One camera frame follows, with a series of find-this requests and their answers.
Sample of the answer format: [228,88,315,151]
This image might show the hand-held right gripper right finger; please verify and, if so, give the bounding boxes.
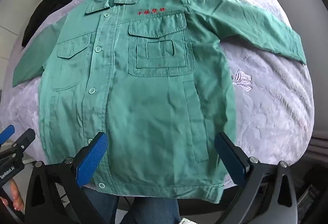
[215,132,299,224]

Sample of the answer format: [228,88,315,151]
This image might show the dark books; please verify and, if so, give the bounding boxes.
[297,183,319,215]

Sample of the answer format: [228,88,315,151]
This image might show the person's left hand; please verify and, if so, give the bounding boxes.
[0,180,25,212]

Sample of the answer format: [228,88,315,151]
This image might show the person's blue jeans leg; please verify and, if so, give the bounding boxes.
[81,185,180,224]

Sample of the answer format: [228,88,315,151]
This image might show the black garment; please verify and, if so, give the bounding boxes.
[22,0,80,48]

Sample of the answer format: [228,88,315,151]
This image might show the lavender embroidered bedspread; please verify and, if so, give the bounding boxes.
[0,0,316,189]

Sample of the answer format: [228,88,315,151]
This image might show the green work jacket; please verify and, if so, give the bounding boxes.
[12,0,307,205]

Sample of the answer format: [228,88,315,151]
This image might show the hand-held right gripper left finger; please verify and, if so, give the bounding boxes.
[24,132,109,224]

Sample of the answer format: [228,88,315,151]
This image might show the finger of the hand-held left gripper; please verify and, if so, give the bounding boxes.
[0,125,15,146]
[0,128,36,161]

